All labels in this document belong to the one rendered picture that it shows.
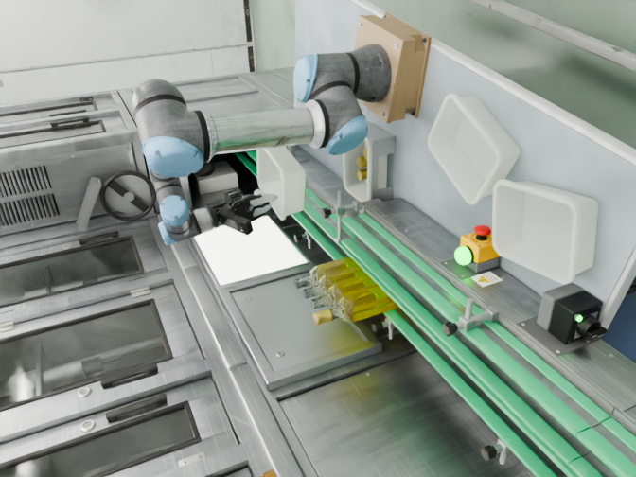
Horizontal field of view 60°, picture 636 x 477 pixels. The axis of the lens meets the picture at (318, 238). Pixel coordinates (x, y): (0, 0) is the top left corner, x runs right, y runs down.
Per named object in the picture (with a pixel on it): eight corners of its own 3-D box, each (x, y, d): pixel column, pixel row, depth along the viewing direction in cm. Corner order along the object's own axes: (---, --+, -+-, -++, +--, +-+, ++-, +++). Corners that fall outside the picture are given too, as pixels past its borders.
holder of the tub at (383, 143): (366, 197, 190) (346, 202, 188) (367, 120, 177) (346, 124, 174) (392, 217, 177) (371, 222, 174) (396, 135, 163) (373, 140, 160)
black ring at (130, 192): (158, 210, 228) (105, 221, 221) (149, 163, 218) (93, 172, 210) (161, 215, 225) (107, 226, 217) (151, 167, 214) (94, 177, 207)
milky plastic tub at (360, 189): (365, 184, 188) (343, 188, 185) (366, 119, 177) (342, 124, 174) (392, 203, 174) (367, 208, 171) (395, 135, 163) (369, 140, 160)
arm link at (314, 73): (344, 41, 140) (295, 43, 134) (362, 83, 135) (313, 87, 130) (328, 73, 150) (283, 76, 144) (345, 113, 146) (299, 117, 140)
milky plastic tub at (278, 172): (282, 132, 169) (256, 137, 166) (312, 167, 154) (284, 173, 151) (281, 180, 180) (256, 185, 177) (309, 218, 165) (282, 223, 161)
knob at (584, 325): (591, 329, 108) (605, 340, 106) (574, 336, 107) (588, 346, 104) (595, 311, 106) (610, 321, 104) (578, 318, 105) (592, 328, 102)
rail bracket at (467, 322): (489, 311, 120) (439, 329, 115) (494, 284, 117) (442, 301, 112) (502, 322, 117) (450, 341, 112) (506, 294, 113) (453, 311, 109)
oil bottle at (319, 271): (371, 265, 169) (308, 282, 162) (371, 249, 166) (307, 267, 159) (380, 273, 165) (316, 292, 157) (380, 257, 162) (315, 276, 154)
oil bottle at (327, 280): (380, 273, 165) (316, 291, 157) (380, 257, 162) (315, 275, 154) (390, 283, 160) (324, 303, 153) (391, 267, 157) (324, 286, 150)
